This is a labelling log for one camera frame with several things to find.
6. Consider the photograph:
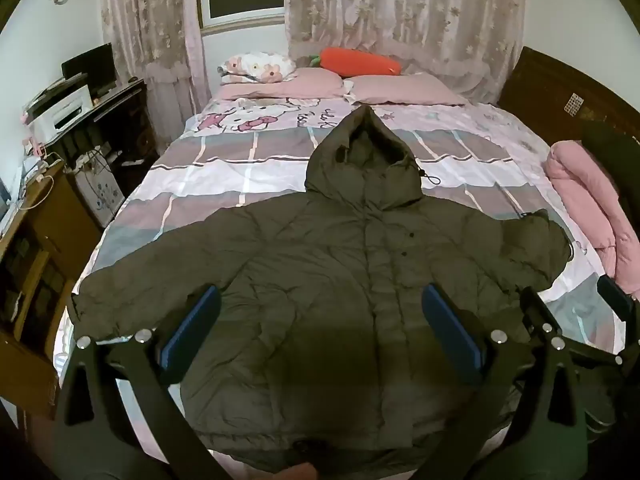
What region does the white printer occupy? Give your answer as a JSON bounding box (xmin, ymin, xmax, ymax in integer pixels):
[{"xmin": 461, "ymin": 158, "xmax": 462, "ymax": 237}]
[{"xmin": 25, "ymin": 84, "xmax": 96, "ymax": 143}]

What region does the orange carrot plush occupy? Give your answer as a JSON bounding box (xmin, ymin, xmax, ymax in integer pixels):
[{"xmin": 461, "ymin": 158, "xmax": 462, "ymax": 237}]
[{"xmin": 307, "ymin": 47, "xmax": 403, "ymax": 78}]

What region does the narrow pink lace curtain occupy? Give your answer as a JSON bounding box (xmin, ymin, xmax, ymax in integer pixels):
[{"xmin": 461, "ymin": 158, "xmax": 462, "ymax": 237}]
[{"xmin": 98, "ymin": 0, "xmax": 213, "ymax": 156}]

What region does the dark cloth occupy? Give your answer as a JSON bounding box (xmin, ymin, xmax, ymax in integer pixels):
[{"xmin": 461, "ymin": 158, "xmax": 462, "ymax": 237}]
[{"xmin": 582, "ymin": 122, "xmax": 640, "ymax": 186}]

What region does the olive green hooded puffer jacket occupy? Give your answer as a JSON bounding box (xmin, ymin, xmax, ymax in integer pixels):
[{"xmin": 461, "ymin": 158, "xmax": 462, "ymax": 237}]
[{"xmin": 70, "ymin": 106, "xmax": 573, "ymax": 476}]

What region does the black computer desk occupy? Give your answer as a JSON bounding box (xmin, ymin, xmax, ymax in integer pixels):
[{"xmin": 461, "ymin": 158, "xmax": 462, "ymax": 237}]
[{"xmin": 30, "ymin": 77, "xmax": 157, "ymax": 173}]

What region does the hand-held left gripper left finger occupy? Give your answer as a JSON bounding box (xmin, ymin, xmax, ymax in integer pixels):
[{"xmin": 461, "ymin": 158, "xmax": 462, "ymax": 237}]
[{"xmin": 50, "ymin": 284, "xmax": 226, "ymax": 480}]

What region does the dark wooden bed board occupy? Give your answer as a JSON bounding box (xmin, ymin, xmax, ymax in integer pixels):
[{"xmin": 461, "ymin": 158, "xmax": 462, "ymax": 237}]
[{"xmin": 499, "ymin": 46, "xmax": 640, "ymax": 171}]

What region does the white floral pillow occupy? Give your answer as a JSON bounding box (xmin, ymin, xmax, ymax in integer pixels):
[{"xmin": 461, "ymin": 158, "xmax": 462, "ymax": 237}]
[{"xmin": 216, "ymin": 51, "xmax": 298, "ymax": 84}]

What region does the white flower print box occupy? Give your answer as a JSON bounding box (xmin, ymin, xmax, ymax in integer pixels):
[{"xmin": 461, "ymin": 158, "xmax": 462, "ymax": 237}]
[{"xmin": 75, "ymin": 159, "xmax": 127, "ymax": 229}]

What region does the black monitor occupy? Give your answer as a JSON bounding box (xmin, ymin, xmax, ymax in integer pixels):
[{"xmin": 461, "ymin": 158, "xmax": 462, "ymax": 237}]
[{"xmin": 61, "ymin": 42, "xmax": 117, "ymax": 97}]

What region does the pink pillow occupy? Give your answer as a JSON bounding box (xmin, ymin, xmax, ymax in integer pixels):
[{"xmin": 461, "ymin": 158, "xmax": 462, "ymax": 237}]
[
  {"xmin": 342, "ymin": 72, "xmax": 468, "ymax": 107},
  {"xmin": 219, "ymin": 67, "xmax": 351, "ymax": 103}
]

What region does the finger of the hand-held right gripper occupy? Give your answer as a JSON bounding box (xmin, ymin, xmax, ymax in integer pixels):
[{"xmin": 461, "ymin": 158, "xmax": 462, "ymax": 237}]
[
  {"xmin": 519, "ymin": 286, "xmax": 626, "ymax": 367},
  {"xmin": 596, "ymin": 274, "xmax": 640, "ymax": 321}
]

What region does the pink checked cartoon bed sheet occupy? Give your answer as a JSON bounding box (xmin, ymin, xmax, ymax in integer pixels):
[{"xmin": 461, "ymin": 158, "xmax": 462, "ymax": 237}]
[{"xmin": 52, "ymin": 95, "xmax": 626, "ymax": 466}]

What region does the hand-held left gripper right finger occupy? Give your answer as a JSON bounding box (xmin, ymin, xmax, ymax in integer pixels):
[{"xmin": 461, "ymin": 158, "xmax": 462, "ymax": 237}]
[{"xmin": 421, "ymin": 283, "xmax": 588, "ymax": 480}]

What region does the pink rolled quilt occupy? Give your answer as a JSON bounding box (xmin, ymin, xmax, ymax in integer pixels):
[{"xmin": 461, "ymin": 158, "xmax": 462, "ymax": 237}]
[{"xmin": 545, "ymin": 141, "xmax": 640, "ymax": 301}]

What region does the brown wooden cabinet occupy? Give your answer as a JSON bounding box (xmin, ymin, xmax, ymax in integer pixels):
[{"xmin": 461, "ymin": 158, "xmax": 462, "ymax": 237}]
[{"xmin": 0, "ymin": 160, "xmax": 107, "ymax": 421}]

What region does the wide pink lace curtain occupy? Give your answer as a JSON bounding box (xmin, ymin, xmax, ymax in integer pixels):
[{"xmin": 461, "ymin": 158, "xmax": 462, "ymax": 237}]
[{"xmin": 283, "ymin": 0, "xmax": 526, "ymax": 106}]

